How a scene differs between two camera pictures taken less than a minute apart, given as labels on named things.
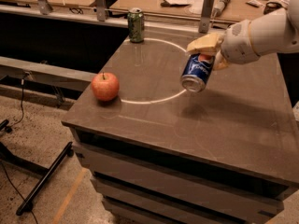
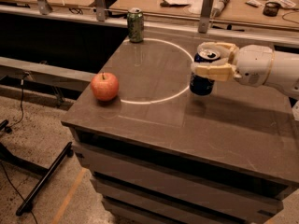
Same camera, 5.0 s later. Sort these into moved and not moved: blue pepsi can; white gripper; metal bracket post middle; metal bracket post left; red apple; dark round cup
Moved: blue pepsi can; white gripper
Not moved: red apple; metal bracket post middle; dark round cup; metal bracket post left
